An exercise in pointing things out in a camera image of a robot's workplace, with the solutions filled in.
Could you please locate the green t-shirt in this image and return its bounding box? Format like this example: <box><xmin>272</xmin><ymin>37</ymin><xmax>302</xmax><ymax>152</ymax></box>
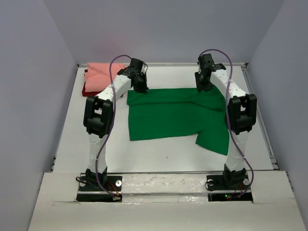
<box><xmin>127</xmin><ymin>88</ymin><xmax>229</xmax><ymax>155</ymax></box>

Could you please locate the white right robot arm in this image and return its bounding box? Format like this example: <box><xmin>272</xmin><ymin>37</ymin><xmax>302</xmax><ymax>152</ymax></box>
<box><xmin>194</xmin><ymin>50</ymin><xmax>257</xmax><ymax>192</ymax></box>

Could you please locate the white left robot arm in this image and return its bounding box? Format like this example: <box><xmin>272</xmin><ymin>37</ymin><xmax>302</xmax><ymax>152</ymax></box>
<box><xmin>83</xmin><ymin>55</ymin><xmax>148</xmax><ymax>194</ymax></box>

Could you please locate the pink folded t-shirt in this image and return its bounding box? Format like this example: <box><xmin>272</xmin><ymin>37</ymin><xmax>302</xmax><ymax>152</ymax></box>
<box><xmin>85</xmin><ymin>62</ymin><xmax>126</xmax><ymax>93</ymax></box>

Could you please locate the dark red folded t-shirt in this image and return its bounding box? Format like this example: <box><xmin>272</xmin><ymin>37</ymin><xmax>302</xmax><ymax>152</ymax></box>
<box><xmin>81</xmin><ymin>69</ymin><xmax>101</xmax><ymax>97</ymax></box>

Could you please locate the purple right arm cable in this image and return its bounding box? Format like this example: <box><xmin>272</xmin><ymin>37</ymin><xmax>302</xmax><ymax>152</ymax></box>
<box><xmin>198</xmin><ymin>49</ymin><xmax>255</xmax><ymax>200</ymax></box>

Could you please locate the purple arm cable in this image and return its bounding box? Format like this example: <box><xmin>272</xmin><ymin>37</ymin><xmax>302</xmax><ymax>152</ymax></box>
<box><xmin>198</xmin><ymin>49</ymin><xmax>255</xmax><ymax>200</ymax></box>
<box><xmin>95</xmin><ymin>54</ymin><xmax>132</xmax><ymax>200</ymax></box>

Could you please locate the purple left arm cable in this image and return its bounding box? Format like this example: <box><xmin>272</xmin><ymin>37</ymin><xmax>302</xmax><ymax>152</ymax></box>
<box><xmin>95</xmin><ymin>54</ymin><xmax>132</xmax><ymax>200</ymax></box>

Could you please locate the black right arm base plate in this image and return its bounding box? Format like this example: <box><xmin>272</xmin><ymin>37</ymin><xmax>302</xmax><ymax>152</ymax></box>
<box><xmin>205</xmin><ymin>175</ymin><xmax>253</xmax><ymax>202</ymax></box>

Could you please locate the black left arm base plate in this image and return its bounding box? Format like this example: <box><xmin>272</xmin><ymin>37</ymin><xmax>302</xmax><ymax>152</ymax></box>
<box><xmin>76</xmin><ymin>174</ymin><xmax>123</xmax><ymax>203</ymax></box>

